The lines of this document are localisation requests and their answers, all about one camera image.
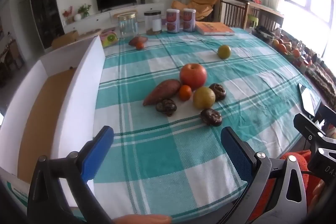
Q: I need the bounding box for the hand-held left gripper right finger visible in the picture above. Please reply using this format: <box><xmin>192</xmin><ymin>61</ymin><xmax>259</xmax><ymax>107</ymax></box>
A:
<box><xmin>220</xmin><ymin>126</ymin><xmax>308</xmax><ymax>224</ymax></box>

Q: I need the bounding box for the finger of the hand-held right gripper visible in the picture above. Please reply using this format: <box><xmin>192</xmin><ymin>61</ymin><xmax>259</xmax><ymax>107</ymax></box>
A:
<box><xmin>293</xmin><ymin>113</ymin><xmax>336</xmax><ymax>147</ymax></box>
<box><xmin>307</xmin><ymin>148</ymin><xmax>336</xmax><ymax>184</ymax></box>

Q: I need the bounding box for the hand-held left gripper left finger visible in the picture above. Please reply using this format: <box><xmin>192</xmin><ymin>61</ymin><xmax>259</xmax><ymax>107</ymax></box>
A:
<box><xmin>27</xmin><ymin>125</ymin><xmax>115</xmax><ymax>224</ymax></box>

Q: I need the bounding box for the dark brown shiitake mushroom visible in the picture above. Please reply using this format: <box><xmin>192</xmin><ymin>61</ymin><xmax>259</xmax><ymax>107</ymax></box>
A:
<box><xmin>155</xmin><ymin>99</ymin><xmax>177</xmax><ymax>117</ymax></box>
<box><xmin>201</xmin><ymin>109</ymin><xmax>223</xmax><ymax>126</ymax></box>
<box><xmin>209</xmin><ymin>83</ymin><xmax>227</xmax><ymax>101</ymax></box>

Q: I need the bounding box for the white walled cardboard box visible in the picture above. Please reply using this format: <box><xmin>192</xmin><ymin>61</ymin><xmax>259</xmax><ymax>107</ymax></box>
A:
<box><xmin>0</xmin><ymin>35</ymin><xmax>105</xmax><ymax>210</ymax></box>

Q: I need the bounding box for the yellow green round fruit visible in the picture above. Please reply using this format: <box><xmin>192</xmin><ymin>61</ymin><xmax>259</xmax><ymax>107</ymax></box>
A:
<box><xmin>193</xmin><ymin>87</ymin><xmax>216</xmax><ymax>109</ymax></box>
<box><xmin>217</xmin><ymin>45</ymin><xmax>232</xmax><ymax>59</ymax></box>

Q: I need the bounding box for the red apple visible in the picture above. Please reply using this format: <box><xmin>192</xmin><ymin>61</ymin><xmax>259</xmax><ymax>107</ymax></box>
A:
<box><xmin>180</xmin><ymin>63</ymin><xmax>207</xmax><ymax>90</ymax></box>

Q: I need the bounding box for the pile of orange fruits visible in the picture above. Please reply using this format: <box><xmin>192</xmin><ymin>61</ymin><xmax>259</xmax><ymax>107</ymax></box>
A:
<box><xmin>272</xmin><ymin>39</ymin><xmax>300</xmax><ymax>62</ymax></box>

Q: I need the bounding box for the person's right hand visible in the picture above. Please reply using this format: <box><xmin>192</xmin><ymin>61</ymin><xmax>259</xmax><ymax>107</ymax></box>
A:
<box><xmin>309</xmin><ymin>179</ymin><xmax>326</xmax><ymax>214</ymax></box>

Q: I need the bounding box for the person's left hand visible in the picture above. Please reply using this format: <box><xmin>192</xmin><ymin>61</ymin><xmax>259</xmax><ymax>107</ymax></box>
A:
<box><xmin>113</xmin><ymin>215</ymin><xmax>173</xmax><ymax>224</ymax></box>

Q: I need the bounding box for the orange knit clothing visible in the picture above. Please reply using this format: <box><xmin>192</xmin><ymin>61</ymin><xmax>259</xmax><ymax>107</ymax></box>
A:
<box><xmin>248</xmin><ymin>150</ymin><xmax>326</xmax><ymax>223</ymax></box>

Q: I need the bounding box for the black smartphone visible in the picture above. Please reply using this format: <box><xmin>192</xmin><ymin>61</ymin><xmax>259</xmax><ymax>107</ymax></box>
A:
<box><xmin>298</xmin><ymin>83</ymin><xmax>315</xmax><ymax>117</ymax></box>

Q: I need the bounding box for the tray of oranges and snacks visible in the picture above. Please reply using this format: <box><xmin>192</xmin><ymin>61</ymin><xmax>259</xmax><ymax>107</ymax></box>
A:
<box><xmin>306</xmin><ymin>64</ymin><xmax>336</xmax><ymax>106</ymax></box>

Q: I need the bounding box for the teal checked tablecloth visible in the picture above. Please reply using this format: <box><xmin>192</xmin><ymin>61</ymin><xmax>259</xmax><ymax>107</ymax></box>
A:
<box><xmin>93</xmin><ymin>27</ymin><xmax>322</xmax><ymax>216</ymax></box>

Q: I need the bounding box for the large sweet potato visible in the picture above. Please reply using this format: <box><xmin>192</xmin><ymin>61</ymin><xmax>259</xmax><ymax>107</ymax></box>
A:
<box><xmin>143</xmin><ymin>79</ymin><xmax>181</xmax><ymax>107</ymax></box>

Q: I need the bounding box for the pink toy with kiwi print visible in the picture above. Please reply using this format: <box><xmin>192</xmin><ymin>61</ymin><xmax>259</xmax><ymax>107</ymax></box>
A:
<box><xmin>100</xmin><ymin>31</ymin><xmax>118</xmax><ymax>48</ymax></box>

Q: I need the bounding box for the dark wooden chair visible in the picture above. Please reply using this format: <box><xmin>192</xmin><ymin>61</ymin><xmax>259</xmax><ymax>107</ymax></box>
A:
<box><xmin>220</xmin><ymin>0</ymin><xmax>250</xmax><ymax>29</ymax></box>
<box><xmin>259</xmin><ymin>8</ymin><xmax>284</xmax><ymax>30</ymax></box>

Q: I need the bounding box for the small sweet potato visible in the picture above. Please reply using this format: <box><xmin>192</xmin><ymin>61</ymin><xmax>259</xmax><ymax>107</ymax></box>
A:
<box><xmin>129</xmin><ymin>36</ymin><xmax>148</xmax><ymax>46</ymax></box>

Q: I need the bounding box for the wooden bench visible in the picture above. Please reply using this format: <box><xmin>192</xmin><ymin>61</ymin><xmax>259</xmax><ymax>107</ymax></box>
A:
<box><xmin>79</xmin><ymin>28</ymin><xmax>102</xmax><ymax>38</ymax></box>

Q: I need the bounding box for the green plastic stool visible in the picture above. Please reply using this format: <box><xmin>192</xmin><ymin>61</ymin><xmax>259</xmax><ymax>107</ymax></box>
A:
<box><xmin>247</xmin><ymin>14</ymin><xmax>259</xmax><ymax>28</ymax></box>

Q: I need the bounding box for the orange book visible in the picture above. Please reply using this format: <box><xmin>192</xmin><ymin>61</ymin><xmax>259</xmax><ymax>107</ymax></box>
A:
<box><xmin>195</xmin><ymin>21</ymin><xmax>235</xmax><ymax>36</ymax></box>

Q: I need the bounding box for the empty glass jar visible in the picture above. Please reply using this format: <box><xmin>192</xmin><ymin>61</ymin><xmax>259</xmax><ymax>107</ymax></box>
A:
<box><xmin>117</xmin><ymin>13</ymin><xmax>139</xmax><ymax>39</ymax></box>

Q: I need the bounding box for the dining table with chairs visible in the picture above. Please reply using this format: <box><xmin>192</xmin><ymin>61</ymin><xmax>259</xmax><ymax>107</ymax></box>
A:
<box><xmin>0</xmin><ymin>30</ymin><xmax>25</xmax><ymax>88</ymax></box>

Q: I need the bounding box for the wooden side table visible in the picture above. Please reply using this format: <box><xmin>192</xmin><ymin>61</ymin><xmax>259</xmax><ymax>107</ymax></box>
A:
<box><xmin>247</xmin><ymin>1</ymin><xmax>285</xmax><ymax>20</ymax></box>

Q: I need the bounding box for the white television cabinet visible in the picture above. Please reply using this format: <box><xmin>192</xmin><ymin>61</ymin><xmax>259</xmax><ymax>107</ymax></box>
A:
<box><xmin>63</xmin><ymin>2</ymin><xmax>172</xmax><ymax>34</ymax></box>

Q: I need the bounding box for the clear jar with black lid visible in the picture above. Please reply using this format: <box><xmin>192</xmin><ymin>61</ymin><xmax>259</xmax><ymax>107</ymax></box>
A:
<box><xmin>144</xmin><ymin>10</ymin><xmax>162</xmax><ymax>35</ymax></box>

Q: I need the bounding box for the red labelled can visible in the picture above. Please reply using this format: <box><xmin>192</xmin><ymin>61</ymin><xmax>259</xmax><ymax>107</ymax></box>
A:
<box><xmin>166</xmin><ymin>9</ymin><xmax>180</xmax><ymax>33</ymax></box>
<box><xmin>183</xmin><ymin>8</ymin><xmax>196</xmax><ymax>32</ymax></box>

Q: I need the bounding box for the red flower bouquet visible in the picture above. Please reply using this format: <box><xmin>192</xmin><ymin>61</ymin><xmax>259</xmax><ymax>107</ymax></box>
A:
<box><xmin>62</xmin><ymin>6</ymin><xmax>74</xmax><ymax>24</ymax></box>

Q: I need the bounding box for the leafy green plant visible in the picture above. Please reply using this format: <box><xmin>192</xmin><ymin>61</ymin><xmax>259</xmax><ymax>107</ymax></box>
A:
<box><xmin>77</xmin><ymin>4</ymin><xmax>91</xmax><ymax>18</ymax></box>

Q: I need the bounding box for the orange bean bag chair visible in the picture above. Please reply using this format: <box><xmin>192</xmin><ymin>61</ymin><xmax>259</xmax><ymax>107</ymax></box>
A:
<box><xmin>171</xmin><ymin>0</ymin><xmax>219</xmax><ymax>22</ymax></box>

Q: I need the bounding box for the dark glass cabinet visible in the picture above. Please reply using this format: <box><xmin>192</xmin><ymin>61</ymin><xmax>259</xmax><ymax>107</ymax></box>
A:
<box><xmin>28</xmin><ymin>0</ymin><xmax>65</xmax><ymax>50</ymax></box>

